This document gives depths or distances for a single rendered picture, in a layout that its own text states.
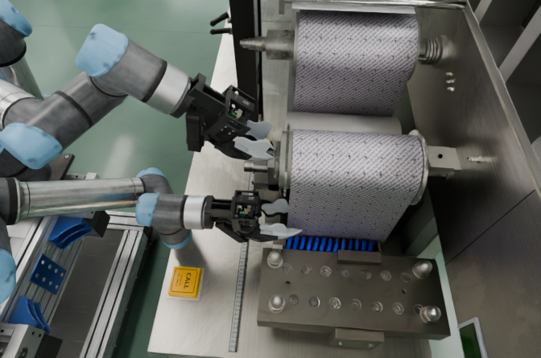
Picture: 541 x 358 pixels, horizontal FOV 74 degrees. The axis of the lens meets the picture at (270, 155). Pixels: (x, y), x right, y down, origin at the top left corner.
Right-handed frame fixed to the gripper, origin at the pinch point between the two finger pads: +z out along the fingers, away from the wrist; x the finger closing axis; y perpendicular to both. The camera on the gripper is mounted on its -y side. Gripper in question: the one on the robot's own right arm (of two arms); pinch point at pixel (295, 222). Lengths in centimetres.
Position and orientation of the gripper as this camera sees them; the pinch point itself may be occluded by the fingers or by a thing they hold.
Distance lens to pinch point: 83.5
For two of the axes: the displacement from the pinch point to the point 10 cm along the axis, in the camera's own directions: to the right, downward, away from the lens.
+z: 10.0, 0.6, -0.4
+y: 0.0, -5.8, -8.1
